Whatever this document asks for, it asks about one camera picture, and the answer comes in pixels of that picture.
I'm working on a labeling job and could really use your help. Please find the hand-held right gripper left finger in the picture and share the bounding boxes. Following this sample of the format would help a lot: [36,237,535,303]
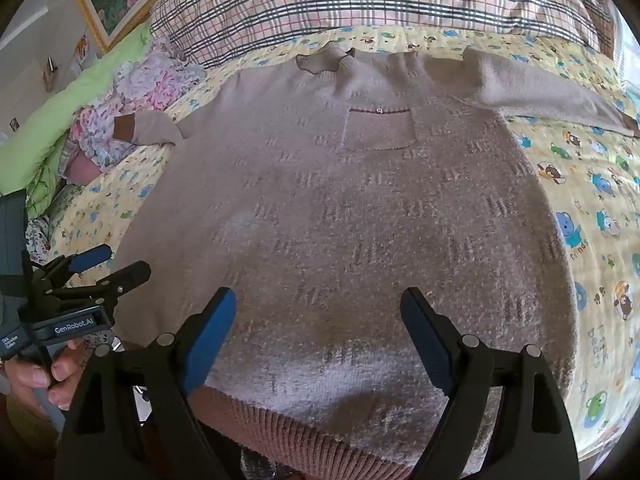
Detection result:
[54,287,238,480]

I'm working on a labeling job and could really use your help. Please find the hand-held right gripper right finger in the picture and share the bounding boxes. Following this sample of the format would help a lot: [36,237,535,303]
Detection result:
[401,287,581,480]

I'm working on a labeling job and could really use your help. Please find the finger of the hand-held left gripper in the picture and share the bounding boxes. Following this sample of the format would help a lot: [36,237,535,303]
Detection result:
[45,260,152,312]
[30,244,113,287]

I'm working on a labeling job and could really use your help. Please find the grey-beige towel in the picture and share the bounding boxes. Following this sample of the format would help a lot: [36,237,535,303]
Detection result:
[112,45,640,480]

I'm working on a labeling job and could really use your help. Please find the person's left hand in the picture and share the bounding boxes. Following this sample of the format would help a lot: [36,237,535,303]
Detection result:
[2,337,86,413]

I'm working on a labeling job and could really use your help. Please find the pink cloth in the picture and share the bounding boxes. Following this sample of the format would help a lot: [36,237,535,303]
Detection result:
[62,155,103,187]

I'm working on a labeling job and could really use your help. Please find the green blanket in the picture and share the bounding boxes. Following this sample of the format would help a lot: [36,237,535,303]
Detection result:
[0,22,153,216]

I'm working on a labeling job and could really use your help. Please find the floral cloth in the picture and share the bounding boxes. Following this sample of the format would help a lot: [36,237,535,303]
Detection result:
[60,42,208,181]

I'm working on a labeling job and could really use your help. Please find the yellow cartoon print bedsheet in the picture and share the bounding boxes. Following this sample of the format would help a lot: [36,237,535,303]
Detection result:
[47,25,640,461]

